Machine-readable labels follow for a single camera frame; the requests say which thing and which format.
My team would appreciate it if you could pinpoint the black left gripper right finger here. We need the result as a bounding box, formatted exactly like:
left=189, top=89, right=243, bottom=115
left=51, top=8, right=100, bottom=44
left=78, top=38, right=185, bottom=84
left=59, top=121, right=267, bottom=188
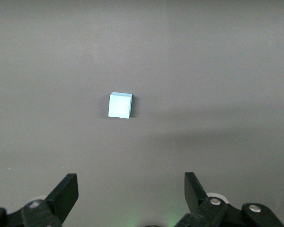
left=175, top=172, right=284, bottom=227

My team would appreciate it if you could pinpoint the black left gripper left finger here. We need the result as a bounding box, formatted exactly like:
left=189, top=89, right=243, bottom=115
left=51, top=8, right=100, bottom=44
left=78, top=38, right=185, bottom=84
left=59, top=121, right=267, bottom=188
left=0, top=173, right=79, bottom=227

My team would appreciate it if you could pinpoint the light blue foam block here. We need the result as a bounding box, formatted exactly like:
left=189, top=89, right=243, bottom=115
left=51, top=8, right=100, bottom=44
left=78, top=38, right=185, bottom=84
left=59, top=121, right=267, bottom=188
left=108, top=92, right=133, bottom=118

